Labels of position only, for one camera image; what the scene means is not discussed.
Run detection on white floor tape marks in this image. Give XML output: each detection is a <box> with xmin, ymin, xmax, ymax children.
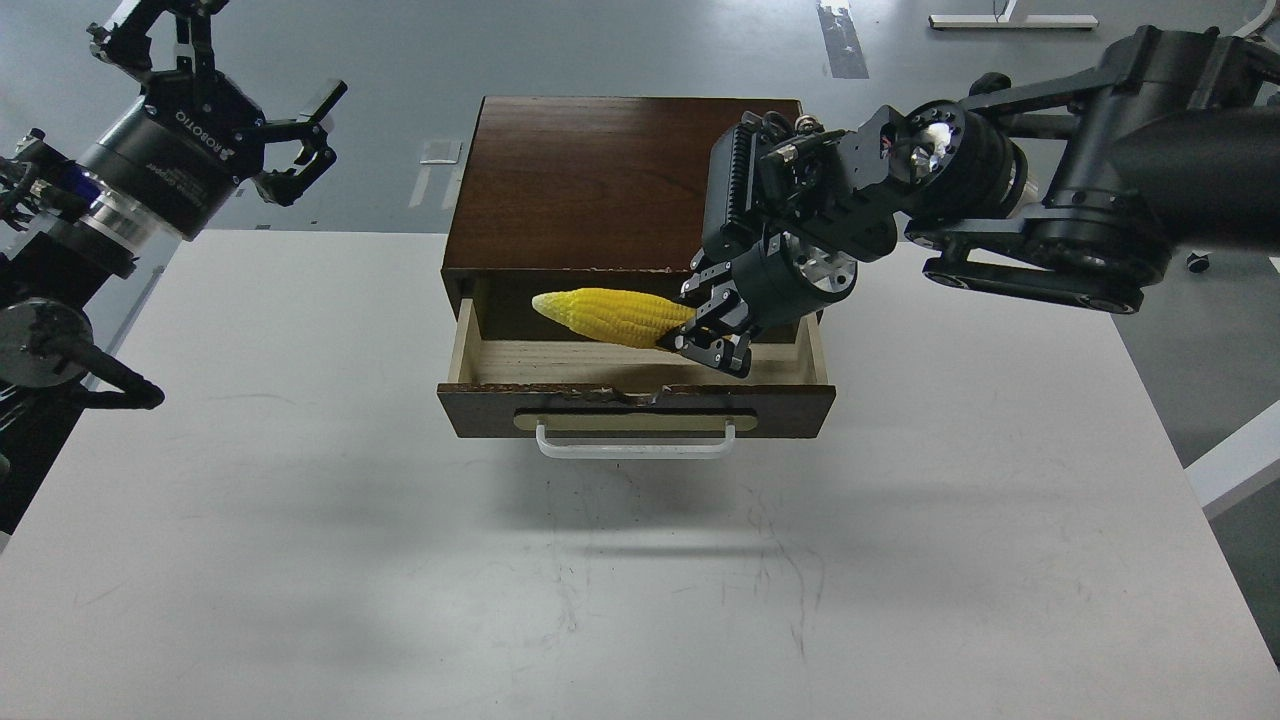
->
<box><xmin>407</xmin><ymin>138</ymin><xmax>466</xmax><ymax>211</ymax></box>

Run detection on white rolling chair base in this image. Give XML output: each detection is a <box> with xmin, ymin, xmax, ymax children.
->
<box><xmin>1185</xmin><ymin>1</ymin><xmax>1279</xmax><ymax>274</ymax></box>

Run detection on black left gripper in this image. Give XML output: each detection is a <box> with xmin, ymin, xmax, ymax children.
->
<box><xmin>76</xmin><ymin>0</ymin><xmax>349</xmax><ymax>243</ymax></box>

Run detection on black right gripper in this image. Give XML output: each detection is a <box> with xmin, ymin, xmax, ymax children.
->
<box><xmin>655</xmin><ymin>243</ymin><xmax>858</xmax><ymax>378</ymax></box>

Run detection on white stand base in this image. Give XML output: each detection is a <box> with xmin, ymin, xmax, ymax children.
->
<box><xmin>927</xmin><ymin>1</ymin><xmax>1100</xmax><ymax>32</ymax></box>

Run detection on yellow corn cob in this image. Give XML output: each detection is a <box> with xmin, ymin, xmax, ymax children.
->
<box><xmin>531</xmin><ymin>287</ymin><xmax>695</xmax><ymax>350</ymax></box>

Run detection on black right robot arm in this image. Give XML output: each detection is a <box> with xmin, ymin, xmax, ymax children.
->
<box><xmin>658</xmin><ymin>26</ymin><xmax>1279</xmax><ymax>377</ymax></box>

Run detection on grey floor tape strip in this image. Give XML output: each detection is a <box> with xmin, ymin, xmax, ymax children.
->
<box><xmin>815</xmin><ymin>1</ymin><xmax>870</xmax><ymax>79</ymax></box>

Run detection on dark wooden drawer cabinet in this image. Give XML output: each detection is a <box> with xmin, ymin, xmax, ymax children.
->
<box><xmin>442</xmin><ymin>95</ymin><xmax>803</xmax><ymax>341</ymax></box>

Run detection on wooden drawer with white handle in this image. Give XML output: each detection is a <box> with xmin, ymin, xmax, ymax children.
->
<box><xmin>436</xmin><ymin>299</ymin><xmax>837</xmax><ymax>459</ymax></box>

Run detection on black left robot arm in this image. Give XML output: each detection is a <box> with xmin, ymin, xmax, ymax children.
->
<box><xmin>1</xmin><ymin>1</ymin><xmax>348</xmax><ymax>537</ymax></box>

